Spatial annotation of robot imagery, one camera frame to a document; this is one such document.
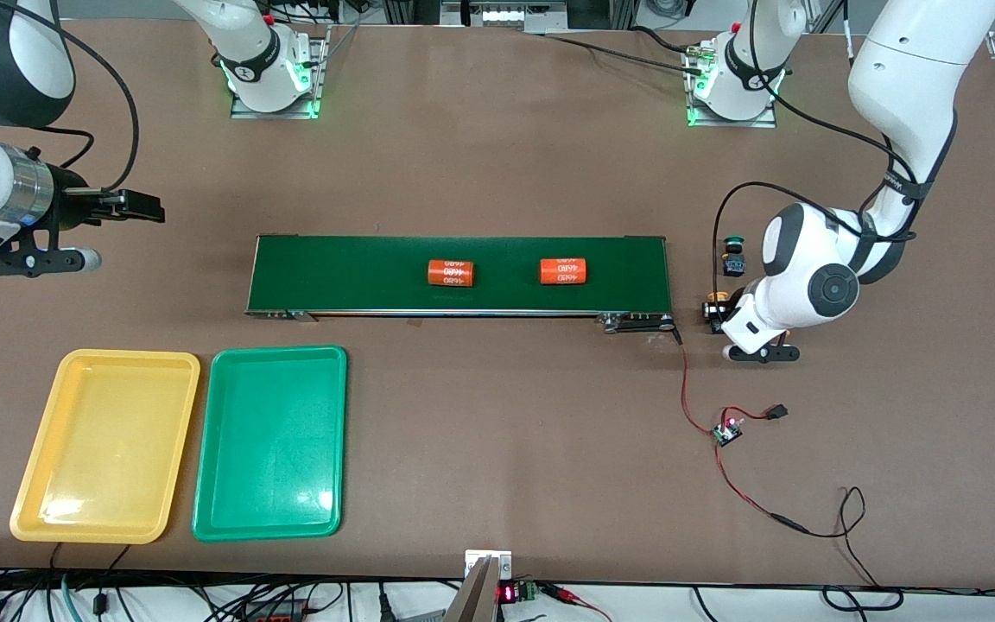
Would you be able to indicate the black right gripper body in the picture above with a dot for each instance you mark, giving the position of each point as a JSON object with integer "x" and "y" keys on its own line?
{"x": 74, "y": 207}

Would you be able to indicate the green push button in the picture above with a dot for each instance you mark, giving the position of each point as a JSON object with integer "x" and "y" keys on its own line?
{"x": 734, "y": 263}

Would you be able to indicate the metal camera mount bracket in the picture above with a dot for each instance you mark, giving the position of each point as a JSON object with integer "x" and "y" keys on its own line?
{"x": 502, "y": 560}

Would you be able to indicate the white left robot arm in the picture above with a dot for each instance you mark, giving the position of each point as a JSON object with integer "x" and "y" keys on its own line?
{"x": 808, "y": 276}

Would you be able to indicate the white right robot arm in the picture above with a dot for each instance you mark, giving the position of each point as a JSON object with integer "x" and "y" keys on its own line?
{"x": 247, "y": 34}

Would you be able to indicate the small motor controller board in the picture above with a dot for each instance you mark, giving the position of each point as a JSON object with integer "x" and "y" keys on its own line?
{"x": 729, "y": 432}

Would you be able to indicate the grey camera pole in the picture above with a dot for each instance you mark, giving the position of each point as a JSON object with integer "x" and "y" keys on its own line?
{"x": 473, "y": 600}

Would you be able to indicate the red alligator clip lead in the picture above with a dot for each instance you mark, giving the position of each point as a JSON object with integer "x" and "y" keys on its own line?
{"x": 562, "y": 593}

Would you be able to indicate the green plastic tray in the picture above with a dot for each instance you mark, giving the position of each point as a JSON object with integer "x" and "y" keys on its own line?
{"x": 273, "y": 441}

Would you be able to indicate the yellow push button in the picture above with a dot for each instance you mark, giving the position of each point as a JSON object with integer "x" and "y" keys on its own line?
{"x": 722, "y": 296}

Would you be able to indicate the red digit display module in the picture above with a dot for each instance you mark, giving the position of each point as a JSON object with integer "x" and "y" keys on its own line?
{"x": 508, "y": 593}

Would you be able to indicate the yellow plastic tray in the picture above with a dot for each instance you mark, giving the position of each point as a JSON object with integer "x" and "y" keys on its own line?
{"x": 104, "y": 449}

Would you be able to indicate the orange 4680 cylinder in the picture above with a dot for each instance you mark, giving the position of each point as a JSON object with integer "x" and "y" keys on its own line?
{"x": 451, "y": 273}
{"x": 564, "y": 271}

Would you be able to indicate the green conveyor belt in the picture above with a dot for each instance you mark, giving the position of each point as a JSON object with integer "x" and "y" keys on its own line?
{"x": 333, "y": 272}

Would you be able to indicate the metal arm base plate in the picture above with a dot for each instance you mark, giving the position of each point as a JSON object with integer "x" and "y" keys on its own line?
{"x": 318, "y": 86}
{"x": 731, "y": 123}

